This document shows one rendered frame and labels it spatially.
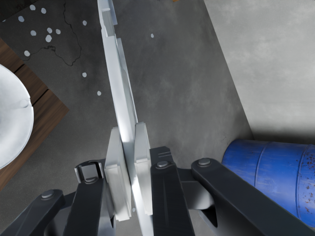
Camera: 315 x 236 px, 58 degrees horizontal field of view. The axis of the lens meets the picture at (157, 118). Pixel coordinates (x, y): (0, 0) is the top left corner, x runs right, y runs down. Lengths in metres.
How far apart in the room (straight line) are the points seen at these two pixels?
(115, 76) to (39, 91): 0.72
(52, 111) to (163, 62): 1.01
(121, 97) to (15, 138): 0.68
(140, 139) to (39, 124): 0.74
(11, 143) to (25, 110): 0.09
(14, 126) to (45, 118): 0.10
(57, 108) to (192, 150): 1.28
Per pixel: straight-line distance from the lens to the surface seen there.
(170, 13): 1.90
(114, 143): 0.17
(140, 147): 0.15
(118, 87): 0.17
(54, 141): 1.31
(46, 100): 0.90
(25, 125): 0.84
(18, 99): 0.83
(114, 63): 0.18
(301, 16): 2.08
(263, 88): 2.45
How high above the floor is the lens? 1.15
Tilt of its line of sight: 42 degrees down
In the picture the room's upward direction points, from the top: 92 degrees clockwise
